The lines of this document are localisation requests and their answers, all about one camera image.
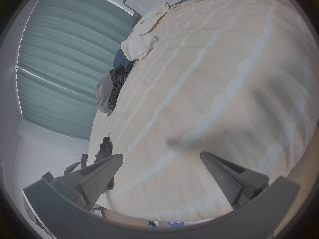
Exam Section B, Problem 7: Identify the grey bedside table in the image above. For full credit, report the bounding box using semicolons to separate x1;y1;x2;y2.
131;11;142;27

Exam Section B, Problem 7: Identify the white printed pillow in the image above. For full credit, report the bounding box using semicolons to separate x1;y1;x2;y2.
128;3;170;38

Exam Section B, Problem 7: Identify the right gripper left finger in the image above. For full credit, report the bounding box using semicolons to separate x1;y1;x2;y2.
53;154;123;210

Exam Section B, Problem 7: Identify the pile of clothes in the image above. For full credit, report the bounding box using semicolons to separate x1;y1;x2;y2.
95;33;158;117

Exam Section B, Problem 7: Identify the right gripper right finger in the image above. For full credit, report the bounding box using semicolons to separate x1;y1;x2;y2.
200;151;270;207

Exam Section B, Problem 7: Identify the black T-shirt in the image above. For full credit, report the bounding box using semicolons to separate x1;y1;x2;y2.
94;133;115;191

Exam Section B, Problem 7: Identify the blue-green curtain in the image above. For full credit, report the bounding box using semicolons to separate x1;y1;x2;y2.
18;0;137;95
15;67;98;141

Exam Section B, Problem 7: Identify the bed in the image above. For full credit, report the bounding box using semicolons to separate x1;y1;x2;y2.
88;0;318;224

